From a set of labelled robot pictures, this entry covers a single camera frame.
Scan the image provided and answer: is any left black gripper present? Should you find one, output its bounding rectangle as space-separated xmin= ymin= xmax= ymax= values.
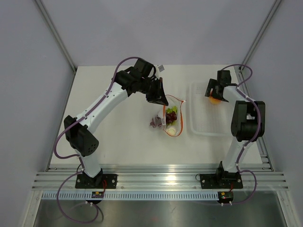
xmin=139 ymin=77 xmax=169 ymax=106

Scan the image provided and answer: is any peach fruit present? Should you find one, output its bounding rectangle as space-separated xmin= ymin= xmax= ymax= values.
xmin=209 ymin=96 xmax=221 ymax=105

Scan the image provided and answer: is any red grape bunch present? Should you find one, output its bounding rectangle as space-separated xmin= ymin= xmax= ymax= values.
xmin=150 ymin=111 xmax=178 ymax=128

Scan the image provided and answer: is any clear zip top bag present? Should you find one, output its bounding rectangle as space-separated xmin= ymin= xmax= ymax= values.
xmin=149 ymin=95 xmax=185 ymax=137

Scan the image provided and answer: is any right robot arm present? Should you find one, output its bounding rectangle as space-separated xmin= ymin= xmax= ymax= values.
xmin=205 ymin=70 xmax=266 ymax=187

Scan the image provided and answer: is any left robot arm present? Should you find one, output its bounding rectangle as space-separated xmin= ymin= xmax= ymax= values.
xmin=64 ymin=57 xmax=169 ymax=188

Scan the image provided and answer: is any white plastic basket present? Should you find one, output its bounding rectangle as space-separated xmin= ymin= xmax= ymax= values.
xmin=188 ymin=82 xmax=233 ymax=137

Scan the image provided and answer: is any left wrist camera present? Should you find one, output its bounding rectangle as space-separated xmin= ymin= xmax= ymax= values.
xmin=158 ymin=65 xmax=164 ymax=72

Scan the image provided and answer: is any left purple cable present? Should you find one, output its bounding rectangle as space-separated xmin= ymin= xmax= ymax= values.
xmin=53 ymin=56 xmax=105 ymax=224

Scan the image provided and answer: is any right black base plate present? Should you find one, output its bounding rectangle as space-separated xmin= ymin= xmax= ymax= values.
xmin=199 ymin=173 xmax=243 ymax=190

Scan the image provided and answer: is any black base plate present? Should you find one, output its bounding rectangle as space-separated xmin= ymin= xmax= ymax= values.
xmin=75 ymin=173 xmax=117 ymax=189
xmin=199 ymin=173 xmax=243 ymax=190

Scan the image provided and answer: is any right aluminium frame post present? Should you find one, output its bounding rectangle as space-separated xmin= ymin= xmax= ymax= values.
xmin=241 ymin=0 xmax=284 ymax=65

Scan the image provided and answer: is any aluminium frame post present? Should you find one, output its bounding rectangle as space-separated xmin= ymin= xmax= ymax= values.
xmin=241 ymin=0 xmax=284 ymax=65
xmin=33 ymin=0 xmax=77 ymax=75

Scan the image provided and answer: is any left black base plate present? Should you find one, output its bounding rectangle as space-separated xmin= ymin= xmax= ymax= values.
xmin=75 ymin=173 xmax=117 ymax=189

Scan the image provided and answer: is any left aluminium frame post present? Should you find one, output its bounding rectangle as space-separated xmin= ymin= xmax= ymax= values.
xmin=33 ymin=0 xmax=77 ymax=75

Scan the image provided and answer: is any aluminium mounting rail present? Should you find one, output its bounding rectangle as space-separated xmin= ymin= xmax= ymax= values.
xmin=32 ymin=163 xmax=289 ymax=191

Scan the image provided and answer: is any white slotted cable duct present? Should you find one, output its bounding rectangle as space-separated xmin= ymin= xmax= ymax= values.
xmin=42 ymin=191 xmax=218 ymax=201

